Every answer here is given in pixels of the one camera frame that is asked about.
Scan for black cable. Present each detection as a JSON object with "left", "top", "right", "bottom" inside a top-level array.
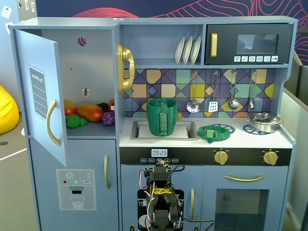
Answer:
[{"left": 179, "top": 215, "right": 215, "bottom": 231}]

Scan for grey toy sink basin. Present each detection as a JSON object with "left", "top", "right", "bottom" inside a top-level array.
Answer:
[{"left": 131, "top": 120, "right": 200, "bottom": 141}]

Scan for purple toy grapes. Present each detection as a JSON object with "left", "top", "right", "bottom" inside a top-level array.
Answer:
[{"left": 101, "top": 112, "right": 116, "bottom": 126}]

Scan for blue dishwasher door black decal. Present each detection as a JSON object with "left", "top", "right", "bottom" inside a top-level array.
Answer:
[{"left": 120, "top": 165, "right": 203, "bottom": 231}]

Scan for green plastic lid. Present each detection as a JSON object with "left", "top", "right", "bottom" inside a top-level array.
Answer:
[{"left": 197, "top": 125, "right": 231, "bottom": 144}]

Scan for blue oven door with window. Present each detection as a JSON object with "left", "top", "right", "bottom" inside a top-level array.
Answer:
[{"left": 202, "top": 166, "right": 289, "bottom": 231}]

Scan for open blue fridge door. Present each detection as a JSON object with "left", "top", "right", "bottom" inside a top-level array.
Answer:
[{"left": 14, "top": 29, "right": 67, "bottom": 168}]

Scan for blue freezer door ice dispenser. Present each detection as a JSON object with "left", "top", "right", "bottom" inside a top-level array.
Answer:
[{"left": 28, "top": 138, "right": 119, "bottom": 231}]

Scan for white toy plate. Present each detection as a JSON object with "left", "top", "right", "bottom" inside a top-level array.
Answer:
[
  {"left": 190, "top": 35, "right": 202, "bottom": 64},
  {"left": 174, "top": 36, "right": 186, "bottom": 65},
  {"left": 182, "top": 36, "right": 193, "bottom": 65}
]

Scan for slotted spatula green handle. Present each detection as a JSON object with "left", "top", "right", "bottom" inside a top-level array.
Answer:
[{"left": 207, "top": 69, "right": 220, "bottom": 113}]

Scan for gold toy phone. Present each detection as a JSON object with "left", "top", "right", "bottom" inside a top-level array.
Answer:
[{"left": 116, "top": 42, "right": 136, "bottom": 95}]

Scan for steel spoon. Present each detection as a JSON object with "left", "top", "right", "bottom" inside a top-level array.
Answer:
[{"left": 247, "top": 68, "right": 257, "bottom": 110}]

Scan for blue wooden toy kitchen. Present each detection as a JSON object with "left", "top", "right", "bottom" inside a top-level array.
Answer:
[{"left": 8, "top": 16, "right": 299, "bottom": 231}]

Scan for gold stove knob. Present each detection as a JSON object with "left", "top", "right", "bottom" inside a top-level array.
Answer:
[
  {"left": 214, "top": 149, "right": 229, "bottom": 166},
  {"left": 262, "top": 149, "right": 280, "bottom": 166}
]

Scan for yellow beanbag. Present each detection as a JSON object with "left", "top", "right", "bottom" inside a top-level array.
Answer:
[{"left": 0, "top": 84, "right": 20, "bottom": 135}]

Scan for green plastic container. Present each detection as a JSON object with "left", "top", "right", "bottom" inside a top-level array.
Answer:
[{"left": 146, "top": 98, "right": 179, "bottom": 137}]

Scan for green toy fruit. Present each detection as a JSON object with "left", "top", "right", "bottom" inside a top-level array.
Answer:
[{"left": 65, "top": 114, "right": 89, "bottom": 128}]

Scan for grey desk partition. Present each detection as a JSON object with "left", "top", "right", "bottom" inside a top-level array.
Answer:
[{"left": 281, "top": 92, "right": 308, "bottom": 217}]

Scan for steel skimmer utensil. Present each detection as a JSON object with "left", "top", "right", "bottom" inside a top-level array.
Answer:
[{"left": 186, "top": 69, "right": 201, "bottom": 113}]

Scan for orange toy mango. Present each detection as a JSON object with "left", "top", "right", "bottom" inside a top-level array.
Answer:
[{"left": 77, "top": 103, "right": 104, "bottom": 122}]

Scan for steel pot with lid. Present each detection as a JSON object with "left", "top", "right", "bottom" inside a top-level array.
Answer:
[{"left": 245, "top": 112, "right": 284, "bottom": 133}]

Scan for steel ladle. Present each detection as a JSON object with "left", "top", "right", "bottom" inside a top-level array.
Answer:
[{"left": 228, "top": 69, "right": 239, "bottom": 110}]

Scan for red orange toy peach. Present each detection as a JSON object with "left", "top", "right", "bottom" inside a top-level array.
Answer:
[{"left": 64, "top": 100, "right": 78, "bottom": 116}]

